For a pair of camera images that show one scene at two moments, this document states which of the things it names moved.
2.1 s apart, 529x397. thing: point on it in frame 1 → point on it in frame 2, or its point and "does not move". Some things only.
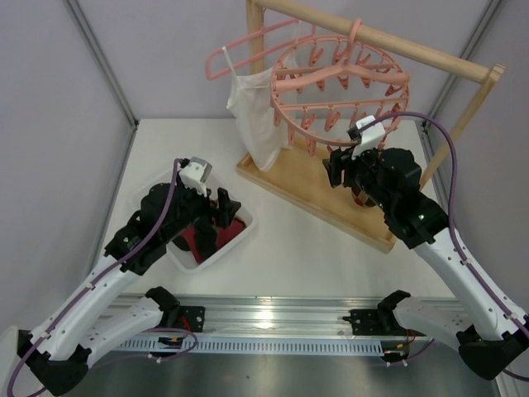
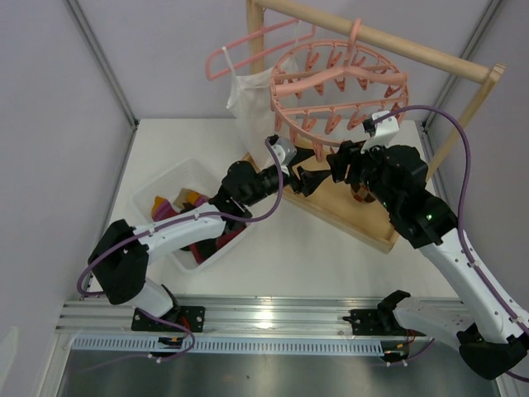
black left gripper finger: [227, 208] → [311, 180]
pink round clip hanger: [322, 84] does not move
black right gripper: [345, 168] does not move
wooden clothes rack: [299, 176] does not move
